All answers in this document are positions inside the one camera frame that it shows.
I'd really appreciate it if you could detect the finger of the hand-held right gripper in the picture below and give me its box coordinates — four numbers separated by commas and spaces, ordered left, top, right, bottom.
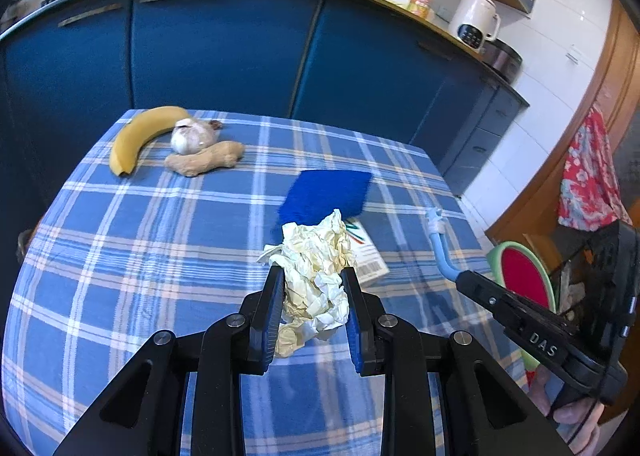
455, 270, 523, 333

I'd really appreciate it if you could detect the blue toothbrush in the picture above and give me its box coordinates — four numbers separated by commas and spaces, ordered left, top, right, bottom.
425, 207, 463, 283

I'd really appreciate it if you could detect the green rimmed red bin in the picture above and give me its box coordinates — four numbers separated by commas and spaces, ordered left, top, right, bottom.
487, 241, 557, 387

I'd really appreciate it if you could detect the blue kitchen base cabinet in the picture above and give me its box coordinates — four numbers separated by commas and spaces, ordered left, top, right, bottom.
0, 0, 531, 197

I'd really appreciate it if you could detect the red floral cloth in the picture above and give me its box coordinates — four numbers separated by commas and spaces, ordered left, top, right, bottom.
557, 104, 633, 232

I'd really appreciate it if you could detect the white paper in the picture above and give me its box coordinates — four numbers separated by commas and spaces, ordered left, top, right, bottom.
257, 209, 358, 359

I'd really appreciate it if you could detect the ginger root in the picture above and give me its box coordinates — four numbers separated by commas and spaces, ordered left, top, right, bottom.
165, 141, 245, 178

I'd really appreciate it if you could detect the yellow banana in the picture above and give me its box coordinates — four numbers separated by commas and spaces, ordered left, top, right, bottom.
109, 106, 193, 177

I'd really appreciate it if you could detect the white printed paper card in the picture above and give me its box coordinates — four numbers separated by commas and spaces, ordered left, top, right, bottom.
345, 219, 390, 285

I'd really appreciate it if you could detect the wooden door frame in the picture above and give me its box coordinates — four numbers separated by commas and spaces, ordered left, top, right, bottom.
485, 0, 640, 247

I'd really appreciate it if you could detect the blue scrubbing cloth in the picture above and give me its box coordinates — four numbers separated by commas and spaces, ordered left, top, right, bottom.
272, 170, 373, 243

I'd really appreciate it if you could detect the bin with brown liner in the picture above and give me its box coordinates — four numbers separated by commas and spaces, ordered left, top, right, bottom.
17, 229, 37, 263

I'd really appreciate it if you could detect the blue checked tablecloth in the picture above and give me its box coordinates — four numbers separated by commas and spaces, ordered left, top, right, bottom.
2, 109, 531, 456

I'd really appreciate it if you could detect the person's right hand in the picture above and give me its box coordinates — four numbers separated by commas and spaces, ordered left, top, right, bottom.
529, 366, 601, 443

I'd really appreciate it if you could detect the garlic bulb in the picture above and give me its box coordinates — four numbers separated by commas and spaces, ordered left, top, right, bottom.
170, 119, 223, 156

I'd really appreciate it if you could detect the dark rice cooker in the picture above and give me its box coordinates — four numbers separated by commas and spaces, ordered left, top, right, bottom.
482, 39, 523, 83

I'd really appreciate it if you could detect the white electric kettle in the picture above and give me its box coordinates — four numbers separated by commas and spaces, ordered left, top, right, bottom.
448, 0, 502, 54

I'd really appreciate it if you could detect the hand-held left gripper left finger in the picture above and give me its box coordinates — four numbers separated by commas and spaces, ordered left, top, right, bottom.
52, 266, 287, 456

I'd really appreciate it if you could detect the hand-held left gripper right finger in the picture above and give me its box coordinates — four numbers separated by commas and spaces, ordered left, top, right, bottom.
340, 267, 573, 456

